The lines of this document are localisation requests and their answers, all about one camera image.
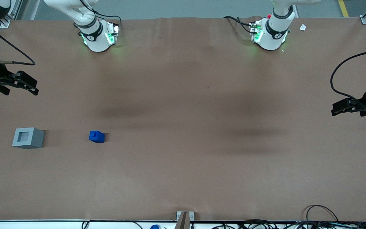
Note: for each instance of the blue plastic part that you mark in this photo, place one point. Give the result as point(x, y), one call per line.
point(96, 136)

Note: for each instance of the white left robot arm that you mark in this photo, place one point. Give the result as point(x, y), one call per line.
point(272, 38)

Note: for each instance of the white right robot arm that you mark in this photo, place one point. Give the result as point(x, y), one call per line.
point(95, 39)

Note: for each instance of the gray square base block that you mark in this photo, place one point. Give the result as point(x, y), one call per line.
point(36, 138)

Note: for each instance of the small white paper scrap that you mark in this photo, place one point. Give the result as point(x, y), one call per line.
point(302, 27)

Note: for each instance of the brown table cover sheet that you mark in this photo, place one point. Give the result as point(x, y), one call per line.
point(183, 127)

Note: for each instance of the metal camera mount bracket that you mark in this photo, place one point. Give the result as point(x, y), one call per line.
point(185, 219)

